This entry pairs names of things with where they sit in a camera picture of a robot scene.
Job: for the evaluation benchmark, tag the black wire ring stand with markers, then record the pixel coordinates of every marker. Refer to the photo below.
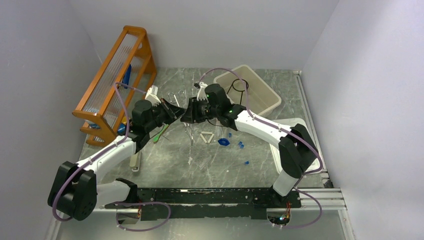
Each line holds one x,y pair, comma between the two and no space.
244,88

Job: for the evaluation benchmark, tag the beige stapler-like case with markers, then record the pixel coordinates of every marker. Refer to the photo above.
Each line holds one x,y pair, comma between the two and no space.
135,162

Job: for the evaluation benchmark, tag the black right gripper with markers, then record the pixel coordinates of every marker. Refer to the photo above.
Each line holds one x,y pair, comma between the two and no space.
191,115

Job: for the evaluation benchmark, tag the beige plastic bin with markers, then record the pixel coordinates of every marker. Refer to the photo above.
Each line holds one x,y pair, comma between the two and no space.
260,97

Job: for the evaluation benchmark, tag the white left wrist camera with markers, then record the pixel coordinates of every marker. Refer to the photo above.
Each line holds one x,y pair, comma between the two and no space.
151,96

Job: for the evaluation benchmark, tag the white plastic bin lid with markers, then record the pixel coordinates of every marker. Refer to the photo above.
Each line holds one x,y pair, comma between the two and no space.
275,152

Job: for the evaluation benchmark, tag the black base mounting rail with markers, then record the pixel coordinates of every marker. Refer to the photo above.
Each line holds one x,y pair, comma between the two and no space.
198,203

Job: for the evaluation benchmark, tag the metal scissor forceps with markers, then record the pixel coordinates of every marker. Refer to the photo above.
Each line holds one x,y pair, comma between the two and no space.
178,100

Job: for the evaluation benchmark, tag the green plastic spatula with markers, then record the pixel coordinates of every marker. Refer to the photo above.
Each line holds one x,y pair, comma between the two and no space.
158,135

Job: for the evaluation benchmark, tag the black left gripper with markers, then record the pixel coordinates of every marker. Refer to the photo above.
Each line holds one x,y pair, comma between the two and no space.
173,112

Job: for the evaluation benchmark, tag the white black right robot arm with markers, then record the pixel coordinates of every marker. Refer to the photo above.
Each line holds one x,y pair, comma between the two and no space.
296,149

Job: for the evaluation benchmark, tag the blue plastic hexagon cap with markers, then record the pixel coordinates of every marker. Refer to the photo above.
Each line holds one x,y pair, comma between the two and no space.
223,142

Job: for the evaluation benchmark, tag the orange wooden test tube rack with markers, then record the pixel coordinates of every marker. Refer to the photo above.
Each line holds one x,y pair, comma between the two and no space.
129,64

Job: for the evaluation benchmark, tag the small blue cap pair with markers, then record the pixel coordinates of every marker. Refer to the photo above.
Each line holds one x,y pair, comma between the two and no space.
241,144

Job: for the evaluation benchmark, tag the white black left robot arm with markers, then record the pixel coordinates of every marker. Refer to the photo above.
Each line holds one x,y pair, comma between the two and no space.
75,191

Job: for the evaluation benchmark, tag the white clay triangle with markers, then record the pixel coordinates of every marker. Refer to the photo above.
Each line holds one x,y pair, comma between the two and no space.
207,136

